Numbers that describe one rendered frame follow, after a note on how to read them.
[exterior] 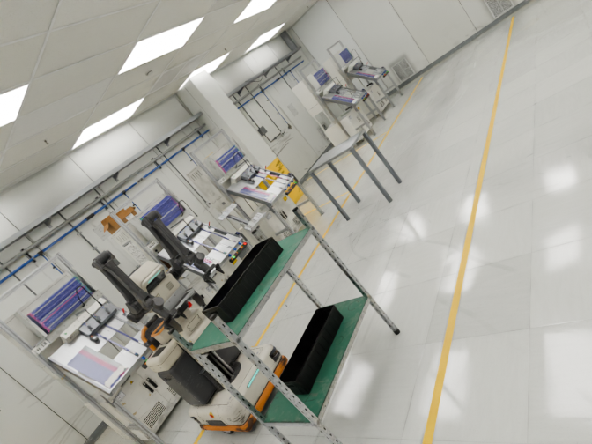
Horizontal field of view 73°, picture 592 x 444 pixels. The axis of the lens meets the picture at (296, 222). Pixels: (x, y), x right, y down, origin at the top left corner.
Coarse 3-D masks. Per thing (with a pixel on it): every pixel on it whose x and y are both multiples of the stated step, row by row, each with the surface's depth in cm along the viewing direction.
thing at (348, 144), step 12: (360, 132) 465; (348, 144) 456; (372, 144) 474; (324, 156) 500; (336, 156) 457; (312, 168) 489; (336, 168) 522; (372, 180) 454; (396, 180) 488; (324, 192) 496; (384, 192) 456; (336, 204) 500; (348, 216) 507
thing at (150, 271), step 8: (144, 264) 277; (152, 264) 277; (136, 272) 272; (144, 272) 272; (152, 272) 272; (160, 272) 278; (136, 280) 267; (144, 280) 266; (152, 280) 272; (160, 280) 280; (144, 288) 266; (152, 288) 274
